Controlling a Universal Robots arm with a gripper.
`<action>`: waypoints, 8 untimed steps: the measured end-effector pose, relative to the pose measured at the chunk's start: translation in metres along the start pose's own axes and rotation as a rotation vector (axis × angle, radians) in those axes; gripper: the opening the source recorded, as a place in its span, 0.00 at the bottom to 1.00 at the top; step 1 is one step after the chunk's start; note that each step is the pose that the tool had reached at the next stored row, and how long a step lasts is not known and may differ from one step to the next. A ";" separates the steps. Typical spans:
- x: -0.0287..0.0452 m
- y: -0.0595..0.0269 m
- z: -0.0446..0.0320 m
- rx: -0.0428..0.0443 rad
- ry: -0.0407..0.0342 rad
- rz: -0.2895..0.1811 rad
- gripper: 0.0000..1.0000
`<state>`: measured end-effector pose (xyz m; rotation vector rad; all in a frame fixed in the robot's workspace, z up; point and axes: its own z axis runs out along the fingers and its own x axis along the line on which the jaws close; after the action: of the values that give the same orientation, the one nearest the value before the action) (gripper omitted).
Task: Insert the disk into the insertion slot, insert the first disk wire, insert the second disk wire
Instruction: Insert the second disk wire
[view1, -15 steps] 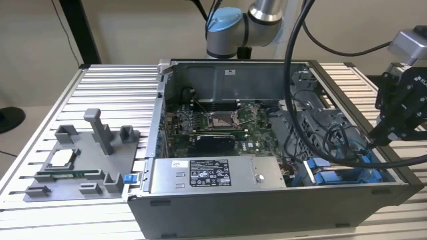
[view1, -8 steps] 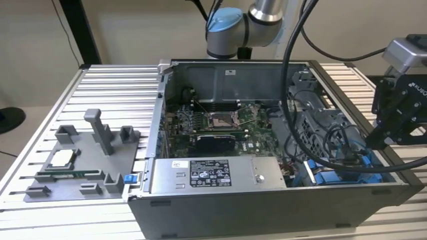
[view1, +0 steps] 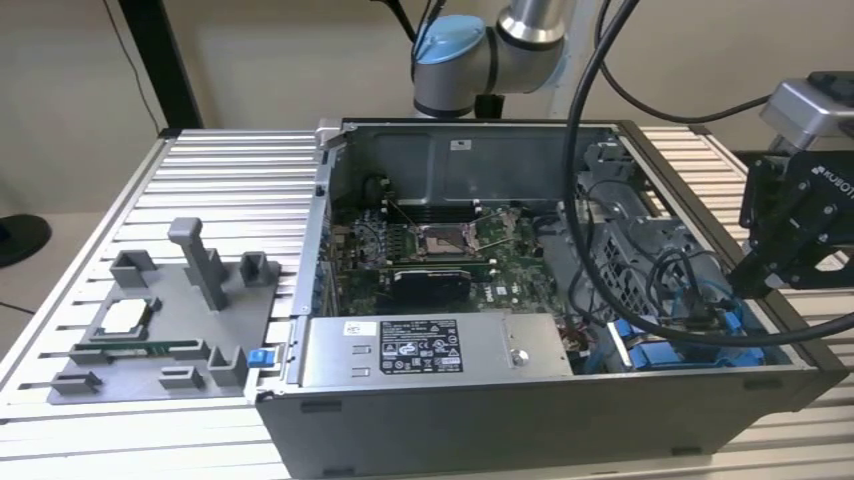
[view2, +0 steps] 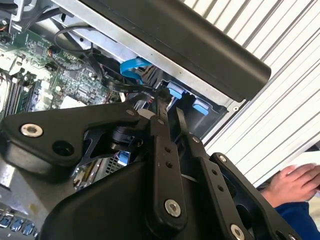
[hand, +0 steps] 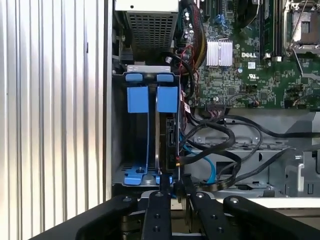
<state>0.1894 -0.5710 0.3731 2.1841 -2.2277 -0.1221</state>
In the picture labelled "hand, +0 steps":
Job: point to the green Dell motherboard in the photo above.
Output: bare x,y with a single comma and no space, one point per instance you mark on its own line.
225,82

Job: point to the finned metal chipset heatsink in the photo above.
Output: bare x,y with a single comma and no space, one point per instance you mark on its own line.
218,52

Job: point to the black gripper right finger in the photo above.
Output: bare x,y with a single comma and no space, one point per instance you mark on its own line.
207,215

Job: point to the black RAM slots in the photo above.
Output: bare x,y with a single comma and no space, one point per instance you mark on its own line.
275,27

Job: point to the empty blue disk carrier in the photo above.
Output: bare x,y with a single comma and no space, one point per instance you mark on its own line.
137,100

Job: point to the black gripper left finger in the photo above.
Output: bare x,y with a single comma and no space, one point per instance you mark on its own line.
157,215

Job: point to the socket locking lever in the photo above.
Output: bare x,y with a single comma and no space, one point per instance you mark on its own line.
300,18

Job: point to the open black PC case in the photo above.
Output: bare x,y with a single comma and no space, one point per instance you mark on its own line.
108,100

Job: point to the CPU socket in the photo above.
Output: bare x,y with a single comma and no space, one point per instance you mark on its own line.
306,27

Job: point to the hard disk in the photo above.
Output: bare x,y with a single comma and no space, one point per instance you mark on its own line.
166,100

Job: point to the disk bay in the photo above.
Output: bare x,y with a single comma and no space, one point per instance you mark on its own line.
117,112

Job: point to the gray perforated drive cage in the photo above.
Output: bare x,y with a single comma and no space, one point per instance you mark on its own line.
275,125

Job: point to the silver power supply unit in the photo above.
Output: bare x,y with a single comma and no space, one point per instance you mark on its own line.
150,30

